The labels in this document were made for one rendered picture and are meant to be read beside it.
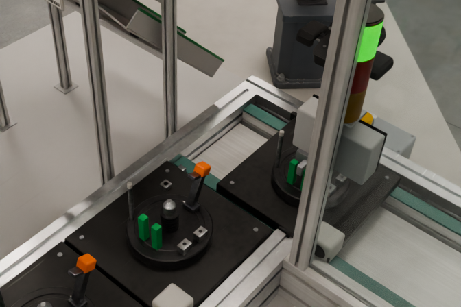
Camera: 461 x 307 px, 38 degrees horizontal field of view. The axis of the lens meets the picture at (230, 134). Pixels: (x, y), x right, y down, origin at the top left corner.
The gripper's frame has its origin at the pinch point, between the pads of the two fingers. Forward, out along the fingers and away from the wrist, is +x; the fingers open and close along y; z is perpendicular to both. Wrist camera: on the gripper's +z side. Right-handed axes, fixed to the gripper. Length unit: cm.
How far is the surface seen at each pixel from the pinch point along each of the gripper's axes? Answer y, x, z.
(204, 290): 10, 8, 52
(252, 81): -16.9, 8.9, 5.3
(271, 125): -6.3, 10.2, 12.5
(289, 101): -7.2, 9.0, 5.3
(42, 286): -9, 7, 67
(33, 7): -201, 106, -67
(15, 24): -195, 106, -51
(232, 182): -1.0, 7.5, 31.5
